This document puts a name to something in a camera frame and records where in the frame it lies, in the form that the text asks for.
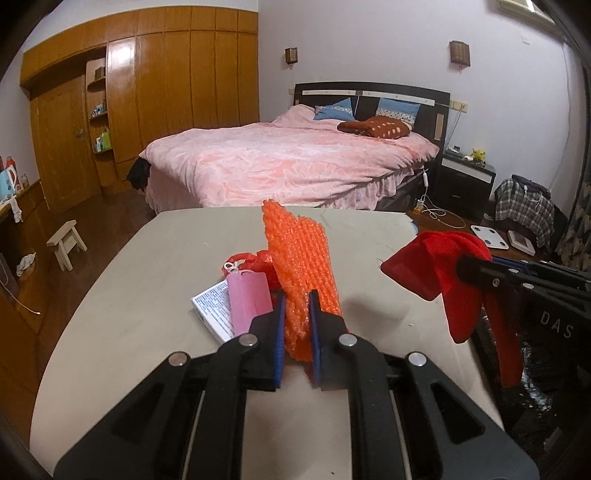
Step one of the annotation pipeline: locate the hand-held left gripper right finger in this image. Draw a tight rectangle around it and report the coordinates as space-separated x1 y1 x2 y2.
307 290 541 480

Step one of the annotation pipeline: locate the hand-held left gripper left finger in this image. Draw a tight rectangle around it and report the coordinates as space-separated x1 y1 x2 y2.
53 291 287 480

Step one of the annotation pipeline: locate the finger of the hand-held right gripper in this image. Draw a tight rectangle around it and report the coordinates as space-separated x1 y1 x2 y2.
455 254 542 302
490 258 591 290

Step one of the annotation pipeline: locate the red cloth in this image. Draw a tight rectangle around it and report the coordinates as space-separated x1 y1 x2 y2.
382 232 525 387

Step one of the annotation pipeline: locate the bin with black bag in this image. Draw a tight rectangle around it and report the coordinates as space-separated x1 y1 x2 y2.
471 300 591 462

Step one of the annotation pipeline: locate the orange mesh net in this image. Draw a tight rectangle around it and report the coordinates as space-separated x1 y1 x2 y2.
261 198 345 384

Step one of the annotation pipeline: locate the bathroom scale with dark centre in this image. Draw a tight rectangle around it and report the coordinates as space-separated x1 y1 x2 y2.
507 230 537 254

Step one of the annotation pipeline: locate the white bathroom scale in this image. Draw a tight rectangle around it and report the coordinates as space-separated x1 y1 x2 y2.
470 224 499 250

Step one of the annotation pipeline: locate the pink packet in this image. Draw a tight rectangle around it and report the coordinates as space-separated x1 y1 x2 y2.
225 271 273 337

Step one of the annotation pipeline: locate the plaid cloth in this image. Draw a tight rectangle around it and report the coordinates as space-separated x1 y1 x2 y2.
495 178 555 250

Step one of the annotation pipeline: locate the white cardboard box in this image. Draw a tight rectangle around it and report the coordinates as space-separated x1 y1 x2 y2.
191 282 238 344

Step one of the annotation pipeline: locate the dark backpack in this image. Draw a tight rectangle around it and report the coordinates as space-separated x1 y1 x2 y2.
512 174 555 199

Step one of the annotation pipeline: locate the red plastic bag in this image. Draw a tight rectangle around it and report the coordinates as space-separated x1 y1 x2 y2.
229 249 282 291

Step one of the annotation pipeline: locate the dark nightstand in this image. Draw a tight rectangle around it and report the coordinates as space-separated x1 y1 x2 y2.
434 152 497 215

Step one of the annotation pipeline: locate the dark wooden headboard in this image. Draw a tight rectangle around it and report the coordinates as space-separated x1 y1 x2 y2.
294 82 451 144

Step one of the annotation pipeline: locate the bed with pink cover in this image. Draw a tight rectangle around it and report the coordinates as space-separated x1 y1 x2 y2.
140 104 440 210

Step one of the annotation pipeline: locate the brown dotted pillow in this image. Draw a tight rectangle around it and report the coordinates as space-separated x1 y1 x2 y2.
337 115 413 139

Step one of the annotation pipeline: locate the blue pillow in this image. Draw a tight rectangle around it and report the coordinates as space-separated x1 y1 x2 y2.
375 98 422 124
314 98 356 121

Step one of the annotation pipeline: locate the black cloth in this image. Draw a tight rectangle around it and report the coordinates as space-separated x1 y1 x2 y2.
127 157 152 191

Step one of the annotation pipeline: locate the small wooden stool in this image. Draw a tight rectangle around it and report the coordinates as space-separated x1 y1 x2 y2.
46 220 88 272

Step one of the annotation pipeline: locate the wooden wardrobe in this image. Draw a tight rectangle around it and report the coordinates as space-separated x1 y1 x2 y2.
19 6 260 213

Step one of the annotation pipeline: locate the white cable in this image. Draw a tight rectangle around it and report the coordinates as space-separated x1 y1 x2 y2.
422 194 467 229

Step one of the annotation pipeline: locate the dark bed frame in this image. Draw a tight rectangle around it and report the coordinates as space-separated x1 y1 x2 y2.
376 159 439 213

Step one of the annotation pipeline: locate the wall air conditioner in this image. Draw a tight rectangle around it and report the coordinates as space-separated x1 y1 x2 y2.
499 0 555 24

